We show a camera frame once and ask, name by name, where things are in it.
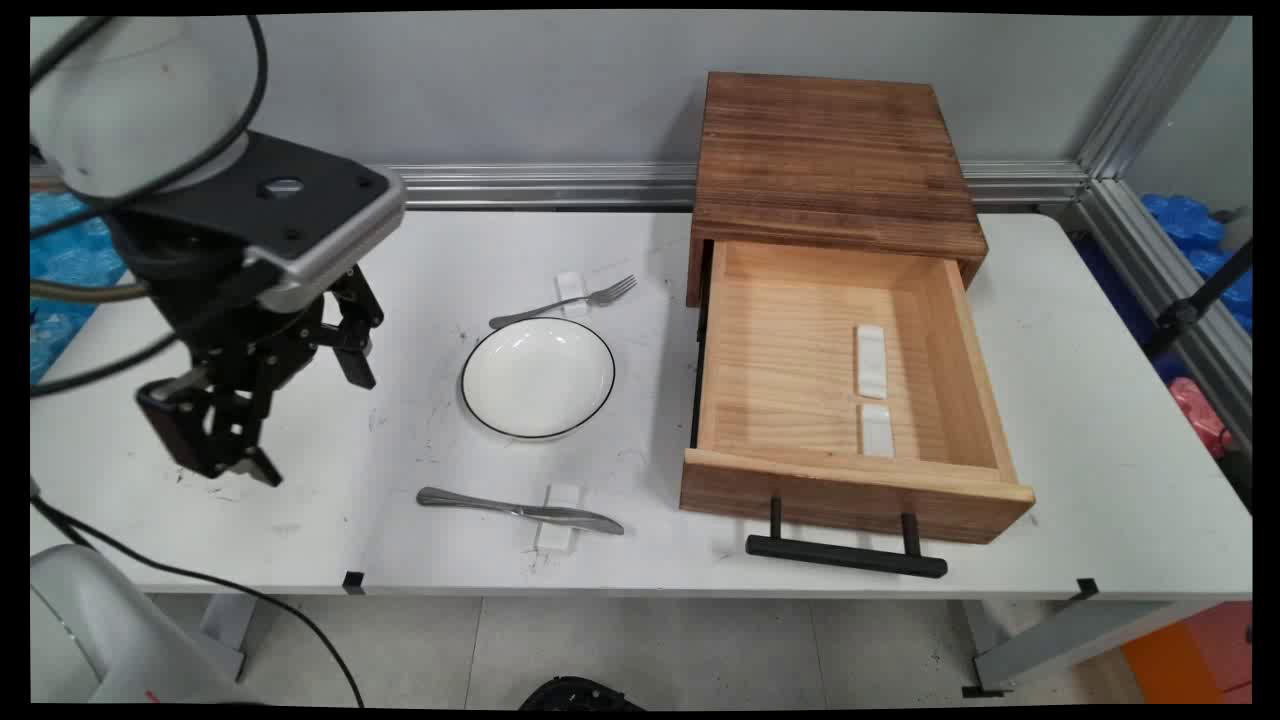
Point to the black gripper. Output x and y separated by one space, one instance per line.
225 310

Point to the silver table knife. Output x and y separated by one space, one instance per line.
520 511

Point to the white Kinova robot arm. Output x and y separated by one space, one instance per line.
120 100

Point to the blue plastic bags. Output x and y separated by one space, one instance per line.
65 260
1190 225

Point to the white plate black rim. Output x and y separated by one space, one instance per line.
538 378

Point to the grey table leg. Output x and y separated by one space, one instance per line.
228 630
1060 645

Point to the silver fork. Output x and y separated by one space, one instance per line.
560 304

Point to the black round object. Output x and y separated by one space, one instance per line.
580 695

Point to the light wooden drawer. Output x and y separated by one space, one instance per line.
800 390

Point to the dark wooden cabinet casing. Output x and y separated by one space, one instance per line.
830 160

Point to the long white cutlery rest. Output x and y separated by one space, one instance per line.
871 360

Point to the short white cutlery rest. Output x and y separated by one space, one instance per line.
877 432

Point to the red plastic bag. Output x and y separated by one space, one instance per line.
1200 412

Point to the black stand pole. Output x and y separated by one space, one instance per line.
1200 300

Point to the orange box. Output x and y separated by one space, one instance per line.
1195 655

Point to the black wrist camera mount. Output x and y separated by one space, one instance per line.
300 205

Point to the long aluminium frame rail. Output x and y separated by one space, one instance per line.
550 186

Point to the aluminium side frame rail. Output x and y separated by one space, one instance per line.
1170 290

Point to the aluminium frame post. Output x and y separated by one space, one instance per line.
1150 95

